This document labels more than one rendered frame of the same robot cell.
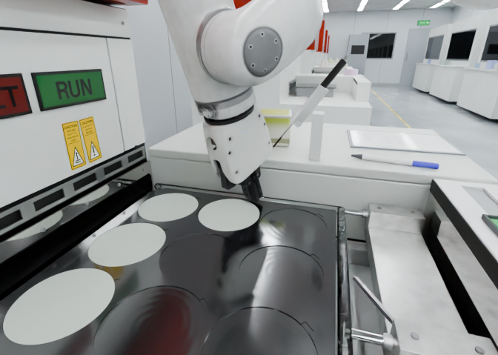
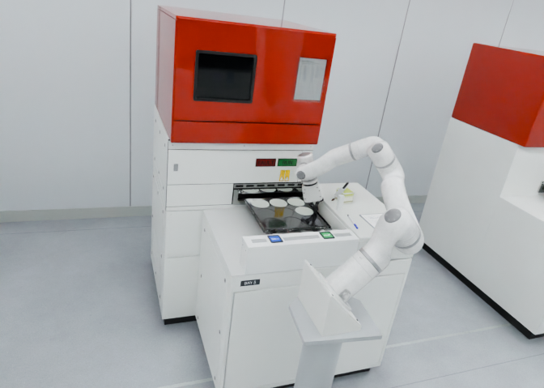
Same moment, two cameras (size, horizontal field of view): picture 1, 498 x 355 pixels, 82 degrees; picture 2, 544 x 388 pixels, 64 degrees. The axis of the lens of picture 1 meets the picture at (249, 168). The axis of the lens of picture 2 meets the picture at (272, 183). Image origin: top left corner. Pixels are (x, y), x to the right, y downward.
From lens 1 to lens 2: 2.04 m
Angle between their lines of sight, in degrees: 47
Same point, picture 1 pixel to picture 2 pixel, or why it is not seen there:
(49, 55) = (283, 155)
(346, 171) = (337, 216)
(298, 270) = (295, 223)
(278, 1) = (305, 167)
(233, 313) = (277, 219)
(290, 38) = (307, 174)
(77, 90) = (287, 163)
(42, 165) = (273, 177)
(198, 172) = not seen: hidden behind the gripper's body
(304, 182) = (330, 215)
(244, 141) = (309, 192)
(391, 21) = not seen: outside the picture
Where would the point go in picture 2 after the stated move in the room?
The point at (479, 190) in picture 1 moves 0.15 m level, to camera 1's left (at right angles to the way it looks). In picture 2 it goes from (351, 236) to (330, 221)
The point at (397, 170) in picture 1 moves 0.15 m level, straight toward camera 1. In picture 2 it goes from (346, 223) to (317, 221)
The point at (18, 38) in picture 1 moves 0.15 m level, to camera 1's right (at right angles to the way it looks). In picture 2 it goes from (278, 151) to (295, 161)
